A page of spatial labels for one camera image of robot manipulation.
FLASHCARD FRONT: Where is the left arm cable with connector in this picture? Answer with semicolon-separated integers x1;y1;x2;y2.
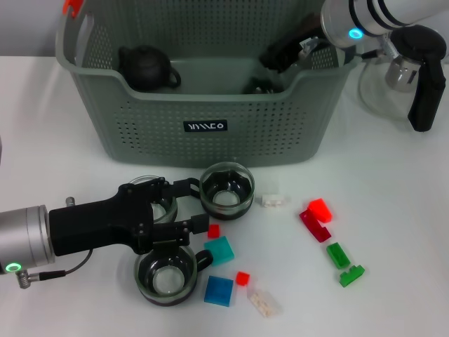
15;251;94;289

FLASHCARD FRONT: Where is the glass pitcher with black handle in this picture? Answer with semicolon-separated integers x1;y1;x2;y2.
357;24;448;133

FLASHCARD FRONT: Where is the blue four-stud brick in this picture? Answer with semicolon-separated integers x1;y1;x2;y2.
203;275;234;308

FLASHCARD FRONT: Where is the right arm cable with connector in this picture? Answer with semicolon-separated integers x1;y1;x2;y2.
300;34;399;60

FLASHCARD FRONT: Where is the dark clay teapot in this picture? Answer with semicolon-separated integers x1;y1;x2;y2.
117;44;182;93

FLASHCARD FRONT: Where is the dark red translucent brick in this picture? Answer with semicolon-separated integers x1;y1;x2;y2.
299;209;333;243

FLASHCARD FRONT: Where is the glass teacup with black sleeve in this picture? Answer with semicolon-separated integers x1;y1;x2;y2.
128;175;178;224
133;242;214;307
243;75;281;95
189;161;255;221

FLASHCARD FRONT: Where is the small white brick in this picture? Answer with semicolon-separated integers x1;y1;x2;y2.
260;192;290;209

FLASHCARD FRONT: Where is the green rectangular brick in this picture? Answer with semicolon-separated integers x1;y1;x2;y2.
326;242;353;270

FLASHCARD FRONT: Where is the green stepped brick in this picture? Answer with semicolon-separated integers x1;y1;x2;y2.
338;265;366;289

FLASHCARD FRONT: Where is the orange bin handle clip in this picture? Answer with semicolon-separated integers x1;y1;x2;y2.
62;0;84;18

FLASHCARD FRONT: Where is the long clear white brick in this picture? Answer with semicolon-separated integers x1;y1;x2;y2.
247;288;283;319

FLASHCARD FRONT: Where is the arm cable with connector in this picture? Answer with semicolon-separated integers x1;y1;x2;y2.
300;34;399;60
15;251;94;289

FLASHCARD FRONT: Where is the bright red brick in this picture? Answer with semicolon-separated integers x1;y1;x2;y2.
307;198;333;224

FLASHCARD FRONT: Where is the teal square brick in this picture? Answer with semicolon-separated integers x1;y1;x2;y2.
203;235;235;267

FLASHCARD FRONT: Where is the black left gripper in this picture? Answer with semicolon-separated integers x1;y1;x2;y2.
48;177;210;257

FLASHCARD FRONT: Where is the grey-green perforated storage bin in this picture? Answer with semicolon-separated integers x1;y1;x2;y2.
55;0;362;169

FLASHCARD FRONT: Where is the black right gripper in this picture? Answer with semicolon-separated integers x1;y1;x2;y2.
258;13;327;74

